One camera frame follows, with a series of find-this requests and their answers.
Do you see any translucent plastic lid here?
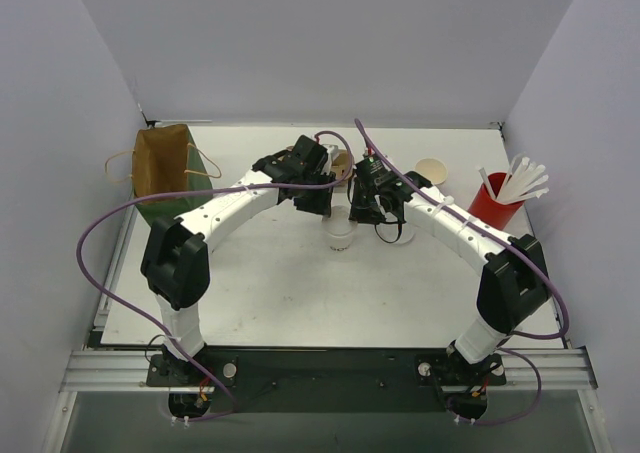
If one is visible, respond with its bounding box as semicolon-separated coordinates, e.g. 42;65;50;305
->
322;205;357;238
378;221;415;245

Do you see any white paper cup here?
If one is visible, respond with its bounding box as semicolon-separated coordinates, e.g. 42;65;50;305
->
327;230;354;252
415;158;448;186

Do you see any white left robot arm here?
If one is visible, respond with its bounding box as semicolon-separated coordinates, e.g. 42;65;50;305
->
141;135;339;385

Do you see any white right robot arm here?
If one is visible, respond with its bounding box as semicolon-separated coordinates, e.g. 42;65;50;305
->
350;154;550;370

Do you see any brown cardboard cup carrier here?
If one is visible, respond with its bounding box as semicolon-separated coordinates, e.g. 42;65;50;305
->
279;144;357;186

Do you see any translucent plastic lid on table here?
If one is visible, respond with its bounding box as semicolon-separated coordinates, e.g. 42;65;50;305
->
378;221;415;245

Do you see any red cup with straws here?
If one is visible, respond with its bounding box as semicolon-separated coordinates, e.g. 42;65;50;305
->
468;154;549;230

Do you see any green paper bag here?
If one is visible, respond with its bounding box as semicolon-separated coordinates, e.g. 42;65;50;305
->
104;124;222;225

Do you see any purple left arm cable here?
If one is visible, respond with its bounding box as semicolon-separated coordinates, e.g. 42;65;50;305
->
75;130;350;422

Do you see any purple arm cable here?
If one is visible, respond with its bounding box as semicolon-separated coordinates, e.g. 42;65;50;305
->
353;117;571;427
75;130;350;422

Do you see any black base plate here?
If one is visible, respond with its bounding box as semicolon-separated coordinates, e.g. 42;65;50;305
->
146;346;506;418

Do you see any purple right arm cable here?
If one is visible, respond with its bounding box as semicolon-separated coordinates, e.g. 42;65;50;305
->
353;117;571;427

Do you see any aluminium rail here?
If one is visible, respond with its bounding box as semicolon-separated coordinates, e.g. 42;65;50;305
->
60;349;598;392

